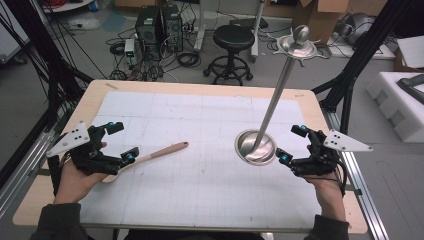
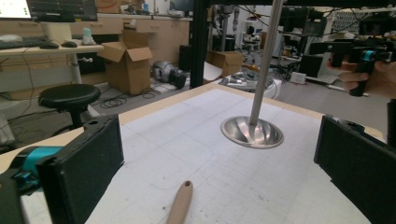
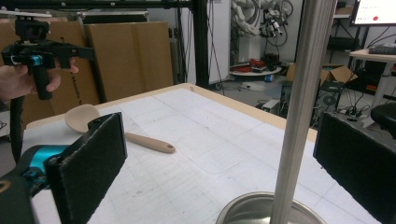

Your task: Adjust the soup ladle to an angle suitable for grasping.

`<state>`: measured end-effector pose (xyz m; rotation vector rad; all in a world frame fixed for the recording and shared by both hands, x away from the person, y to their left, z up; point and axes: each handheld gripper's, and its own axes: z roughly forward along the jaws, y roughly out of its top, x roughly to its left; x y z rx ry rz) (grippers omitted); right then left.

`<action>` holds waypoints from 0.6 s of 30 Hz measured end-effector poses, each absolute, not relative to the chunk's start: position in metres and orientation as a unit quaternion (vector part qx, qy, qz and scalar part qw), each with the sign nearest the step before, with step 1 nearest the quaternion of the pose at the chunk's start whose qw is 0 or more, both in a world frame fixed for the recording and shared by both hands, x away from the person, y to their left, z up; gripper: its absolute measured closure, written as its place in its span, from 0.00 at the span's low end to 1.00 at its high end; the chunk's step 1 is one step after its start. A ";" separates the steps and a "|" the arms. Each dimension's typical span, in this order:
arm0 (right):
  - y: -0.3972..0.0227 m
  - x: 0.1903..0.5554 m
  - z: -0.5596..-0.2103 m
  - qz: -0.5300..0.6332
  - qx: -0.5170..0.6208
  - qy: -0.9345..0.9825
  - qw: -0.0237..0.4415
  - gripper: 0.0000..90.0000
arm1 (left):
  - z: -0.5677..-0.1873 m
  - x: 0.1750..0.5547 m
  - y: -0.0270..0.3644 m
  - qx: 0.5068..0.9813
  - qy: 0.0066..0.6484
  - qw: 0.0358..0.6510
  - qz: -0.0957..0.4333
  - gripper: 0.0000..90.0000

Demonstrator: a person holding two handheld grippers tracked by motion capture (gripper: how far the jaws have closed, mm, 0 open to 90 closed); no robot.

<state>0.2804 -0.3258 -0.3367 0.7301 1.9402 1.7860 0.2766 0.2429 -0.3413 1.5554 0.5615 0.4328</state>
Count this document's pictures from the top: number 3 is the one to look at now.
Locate white paper table cover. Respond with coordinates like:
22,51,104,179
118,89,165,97
21,88,383,224

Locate light wooden desk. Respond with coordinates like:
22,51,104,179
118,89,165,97
348,48,396,110

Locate black stool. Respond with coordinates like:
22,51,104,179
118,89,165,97
369,102,396,139

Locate round white table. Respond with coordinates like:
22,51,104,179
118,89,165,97
229,57,283,77

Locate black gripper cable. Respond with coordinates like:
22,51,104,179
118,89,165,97
8,95,26,165

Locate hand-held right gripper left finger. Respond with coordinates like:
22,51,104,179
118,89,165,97
44,111,129,224

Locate steel pot with rod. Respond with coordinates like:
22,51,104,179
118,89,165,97
215,0,339,224

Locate white panel board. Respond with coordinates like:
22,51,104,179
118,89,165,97
207,0,232,86

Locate open cardboard box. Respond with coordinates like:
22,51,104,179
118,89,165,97
285,63,359,87

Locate black computer tower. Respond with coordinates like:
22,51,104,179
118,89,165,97
278,79,294,119

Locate black metal frame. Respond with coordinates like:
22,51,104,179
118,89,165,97
0,0,211,90

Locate computer monitor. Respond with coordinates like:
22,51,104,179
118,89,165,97
348,0,396,28

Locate white robot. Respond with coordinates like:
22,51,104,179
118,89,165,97
231,0,295,40

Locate beige wooden spoon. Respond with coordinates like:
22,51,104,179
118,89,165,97
64,104,177,155

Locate large brown cardboard sheet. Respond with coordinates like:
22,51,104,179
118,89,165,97
84,21,175,104
0,18,101,129

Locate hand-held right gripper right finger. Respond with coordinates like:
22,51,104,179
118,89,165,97
312,111,396,224

